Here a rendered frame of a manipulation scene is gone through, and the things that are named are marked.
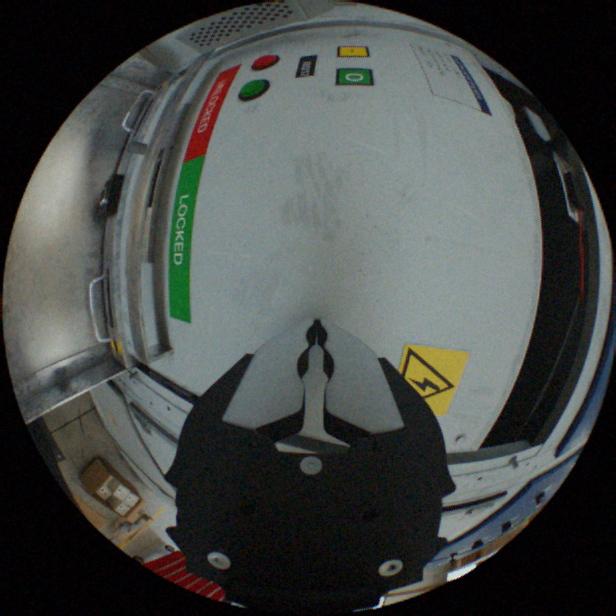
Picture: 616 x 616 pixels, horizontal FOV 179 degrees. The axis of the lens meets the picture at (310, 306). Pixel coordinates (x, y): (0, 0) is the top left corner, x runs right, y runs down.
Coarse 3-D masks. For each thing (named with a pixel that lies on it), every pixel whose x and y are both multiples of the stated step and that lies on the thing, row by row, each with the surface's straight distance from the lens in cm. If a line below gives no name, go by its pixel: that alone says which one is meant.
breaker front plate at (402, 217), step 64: (320, 64) 25; (384, 64) 24; (192, 128) 27; (256, 128) 20; (320, 128) 17; (384, 128) 17; (448, 128) 19; (512, 128) 24; (128, 192) 36; (256, 192) 17; (320, 192) 15; (384, 192) 14; (448, 192) 16; (512, 192) 19; (192, 256) 20; (256, 256) 16; (320, 256) 14; (384, 256) 14; (448, 256) 15; (512, 256) 17; (128, 320) 34; (192, 320) 21; (256, 320) 17; (384, 320) 14; (448, 320) 15; (512, 320) 18; (192, 384) 25; (320, 384) 17; (448, 448) 22
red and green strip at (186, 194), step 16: (240, 64) 33; (224, 80) 31; (208, 96) 30; (224, 96) 27; (208, 112) 27; (208, 128) 25; (192, 144) 25; (208, 144) 23; (192, 160) 24; (192, 176) 22; (176, 192) 24; (192, 192) 22; (176, 208) 23; (192, 208) 21; (176, 224) 22; (192, 224) 20; (176, 240) 22; (176, 256) 22; (176, 272) 22; (176, 288) 22; (176, 304) 22
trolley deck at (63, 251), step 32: (96, 96) 51; (128, 96) 53; (64, 128) 47; (96, 128) 47; (64, 160) 44; (96, 160) 45; (32, 192) 43; (64, 192) 42; (96, 192) 43; (32, 224) 41; (64, 224) 41; (96, 224) 42; (32, 256) 41; (64, 256) 41; (96, 256) 42; (32, 288) 41; (64, 288) 41; (96, 288) 42; (32, 320) 41; (64, 320) 42; (96, 320) 43; (32, 352) 43; (64, 352) 43
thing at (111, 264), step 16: (160, 96) 46; (144, 112) 47; (144, 128) 41; (128, 144) 44; (128, 160) 39; (128, 176) 37; (112, 224) 37; (112, 240) 36; (112, 256) 36; (112, 272) 36; (112, 288) 36; (112, 304) 37; (112, 320) 39; (128, 352) 38
